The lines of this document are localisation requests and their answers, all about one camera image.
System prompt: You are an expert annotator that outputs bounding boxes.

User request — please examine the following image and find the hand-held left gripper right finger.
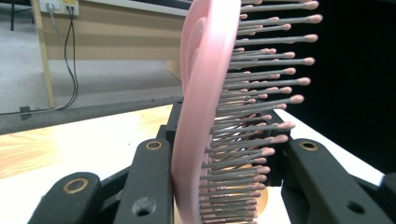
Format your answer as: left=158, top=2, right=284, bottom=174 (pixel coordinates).
left=267, top=108, right=393, bottom=224

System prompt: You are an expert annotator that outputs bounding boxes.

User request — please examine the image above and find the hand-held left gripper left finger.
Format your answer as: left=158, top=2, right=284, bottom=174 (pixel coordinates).
left=113, top=101, right=185, bottom=224

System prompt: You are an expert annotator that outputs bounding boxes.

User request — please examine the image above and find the pink hairbrush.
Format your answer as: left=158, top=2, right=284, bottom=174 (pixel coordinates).
left=171, top=0, right=324, bottom=224

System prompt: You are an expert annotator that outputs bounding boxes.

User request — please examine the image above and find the white table sheet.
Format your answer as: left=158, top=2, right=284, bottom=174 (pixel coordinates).
left=0, top=105, right=386, bottom=224

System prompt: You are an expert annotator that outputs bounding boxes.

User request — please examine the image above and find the light wooden desk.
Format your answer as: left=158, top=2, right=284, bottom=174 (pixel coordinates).
left=30, top=0, right=191, bottom=110

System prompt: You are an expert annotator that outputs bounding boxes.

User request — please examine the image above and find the black floor cable clip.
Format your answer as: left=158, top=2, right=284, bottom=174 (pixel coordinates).
left=19, top=105, right=32, bottom=121

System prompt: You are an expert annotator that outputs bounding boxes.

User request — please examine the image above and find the black power cable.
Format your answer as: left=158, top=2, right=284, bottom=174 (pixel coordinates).
left=0, top=6, right=79, bottom=116
left=0, top=6, right=78, bottom=116

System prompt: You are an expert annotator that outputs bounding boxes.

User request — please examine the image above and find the white wall socket box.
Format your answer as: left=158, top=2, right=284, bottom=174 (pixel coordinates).
left=38, top=0, right=80, bottom=17

